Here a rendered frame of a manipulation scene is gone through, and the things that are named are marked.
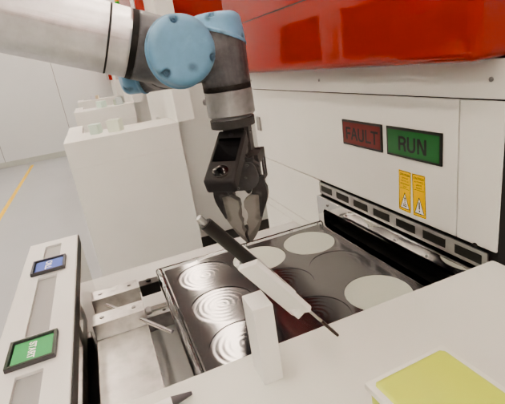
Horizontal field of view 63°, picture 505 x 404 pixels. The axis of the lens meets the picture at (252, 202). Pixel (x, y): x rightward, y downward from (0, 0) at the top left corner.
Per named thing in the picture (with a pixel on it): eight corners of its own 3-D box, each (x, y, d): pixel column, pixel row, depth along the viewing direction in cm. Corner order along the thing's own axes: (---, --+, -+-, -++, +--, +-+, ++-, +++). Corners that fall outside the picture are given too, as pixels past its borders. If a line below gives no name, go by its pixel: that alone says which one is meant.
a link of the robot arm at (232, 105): (246, 89, 60) (193, 96, 62) (250, 120, 62) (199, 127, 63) (256, 84, 67) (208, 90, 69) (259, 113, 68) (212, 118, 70)
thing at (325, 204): (325, 230, 98) (322, 193, 95) (486, 330, 59) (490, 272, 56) (319, 232, 98) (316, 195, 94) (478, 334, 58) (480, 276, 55)
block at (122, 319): (145, 313, 69) (141, 298, 68) (148, 324, 66) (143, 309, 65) (96, 329, 67) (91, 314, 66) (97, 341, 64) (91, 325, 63)
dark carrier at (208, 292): (320, 226, 90) (320, 224, 89) (443, 301, 59) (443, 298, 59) (164, 273, 79) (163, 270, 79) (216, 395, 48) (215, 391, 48)
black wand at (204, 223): (195, 225, 33) (206, 214, 33) (191, 220, 34) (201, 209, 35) (334, 341, 42) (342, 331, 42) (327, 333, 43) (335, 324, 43)
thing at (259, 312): (300, 344, 44) (287, 231, 40) (319, 366, 41) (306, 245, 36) (248, 365, 42) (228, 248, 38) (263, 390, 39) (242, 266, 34)
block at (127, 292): (139, 292, 77) (135, 277, 76) (142, 300, 74) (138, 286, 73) (94, 305, 74) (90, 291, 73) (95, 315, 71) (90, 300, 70)
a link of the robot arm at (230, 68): (179, 20, 63) (231, 14, 65) (192, 94, 66) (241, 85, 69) (191, 12, 56) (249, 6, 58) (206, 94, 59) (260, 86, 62)
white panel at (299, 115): (272, 199, 132) (255, 70, 119) (502, 345, 59) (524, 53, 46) (264, 202, 131) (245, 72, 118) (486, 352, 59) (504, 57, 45)
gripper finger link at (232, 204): (254, 230, 76) (247, 182, 73) (248, 244, 70) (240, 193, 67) (238, 231, 77) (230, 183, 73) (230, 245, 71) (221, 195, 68)
